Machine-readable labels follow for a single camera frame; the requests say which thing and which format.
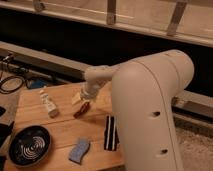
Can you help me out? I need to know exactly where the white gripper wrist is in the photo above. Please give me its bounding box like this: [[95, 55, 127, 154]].
[[71, 82, 101, 105]]

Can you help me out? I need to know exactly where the dark red pepper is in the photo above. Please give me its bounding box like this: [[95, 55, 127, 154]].
[[73, 102, 90, 118]]

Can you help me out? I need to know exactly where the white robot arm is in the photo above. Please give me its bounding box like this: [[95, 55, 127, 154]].
[[72, 50, 194, 171]]

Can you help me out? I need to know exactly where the white tube bottle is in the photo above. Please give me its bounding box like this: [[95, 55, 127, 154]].
[[39, 90, 59, 118]]

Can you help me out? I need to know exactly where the blue object on floor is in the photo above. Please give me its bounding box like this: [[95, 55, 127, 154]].
[[29, 79, 46, 89]]

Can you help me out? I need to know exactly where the blue sponge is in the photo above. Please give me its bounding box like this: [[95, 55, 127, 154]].
[[68, 138, 90, 164]]

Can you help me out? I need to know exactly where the black white striped cloth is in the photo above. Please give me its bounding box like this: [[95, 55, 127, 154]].
[[104, 116, 119, 151]]

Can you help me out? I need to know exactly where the black bowl with spiral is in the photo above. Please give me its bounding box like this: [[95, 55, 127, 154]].
[[8, 125, 51, 167]]

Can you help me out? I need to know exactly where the black object at left edge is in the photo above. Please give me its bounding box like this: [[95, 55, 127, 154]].
[[0, 106, 14, 147]]

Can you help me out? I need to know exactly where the black cable loop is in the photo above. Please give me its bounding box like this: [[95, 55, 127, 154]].
[[0, 74, 26, 95]]

